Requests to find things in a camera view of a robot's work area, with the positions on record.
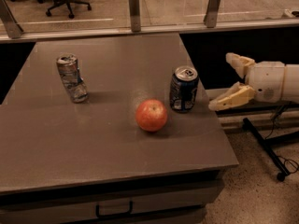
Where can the black wheeled stand base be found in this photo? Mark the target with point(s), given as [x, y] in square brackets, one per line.
[286, 166]

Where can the left metal railing post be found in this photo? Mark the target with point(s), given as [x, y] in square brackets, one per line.
[12, 28]

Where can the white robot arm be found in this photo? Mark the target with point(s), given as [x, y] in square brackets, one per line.
[290, 88]

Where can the crushed silver can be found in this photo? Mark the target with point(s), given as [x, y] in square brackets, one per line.
[67, 65]

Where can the red apple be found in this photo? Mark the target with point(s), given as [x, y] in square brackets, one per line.
[151, 115]

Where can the black drawer handle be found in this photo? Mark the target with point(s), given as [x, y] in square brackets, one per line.
[113, 209]

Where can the grey cabinet drawer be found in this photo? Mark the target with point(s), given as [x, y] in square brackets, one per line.
[174, 204]

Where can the right metal railing post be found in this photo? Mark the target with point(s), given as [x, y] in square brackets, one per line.
[210, 19]

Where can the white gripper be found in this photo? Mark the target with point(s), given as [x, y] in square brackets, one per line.
[267, 80]

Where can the blue pepsi can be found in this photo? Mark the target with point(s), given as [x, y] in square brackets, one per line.
[183, 89]

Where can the middle metal railing post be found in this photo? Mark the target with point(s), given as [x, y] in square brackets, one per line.
[135, 20]

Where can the metal railing post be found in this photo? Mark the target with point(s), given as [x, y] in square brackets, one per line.
[210, 19]
[12, 28]
[135, 20]

